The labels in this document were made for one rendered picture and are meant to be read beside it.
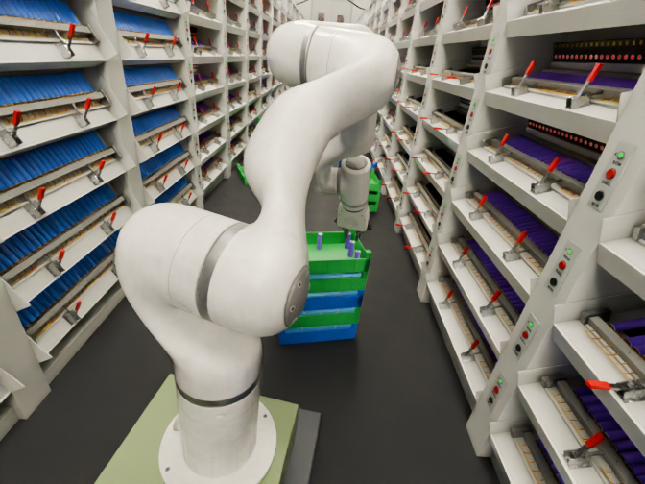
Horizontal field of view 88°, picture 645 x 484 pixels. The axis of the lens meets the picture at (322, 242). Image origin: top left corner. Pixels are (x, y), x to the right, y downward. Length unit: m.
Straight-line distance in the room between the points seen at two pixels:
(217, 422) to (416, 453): 0.75
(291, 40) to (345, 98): 0.14
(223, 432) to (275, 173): 0.36
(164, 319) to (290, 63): 0.42
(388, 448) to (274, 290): 0.87
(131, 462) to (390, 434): 0.73
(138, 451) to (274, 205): 0.49
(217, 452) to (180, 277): 0.30
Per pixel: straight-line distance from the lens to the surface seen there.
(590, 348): 0.86
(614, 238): 0.82
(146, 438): 0.72
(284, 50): 0.61
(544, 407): 0.99
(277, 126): 0.46
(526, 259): 1.07
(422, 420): 1.24
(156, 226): 0.41
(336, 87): 0.52
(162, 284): 0.40
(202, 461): 0.62
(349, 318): 1.31
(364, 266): 1.18
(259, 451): 0.67
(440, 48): 2.04
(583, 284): 0.86
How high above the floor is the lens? 0.97
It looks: 29 degrees down
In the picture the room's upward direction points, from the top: 6 degrees clockwise
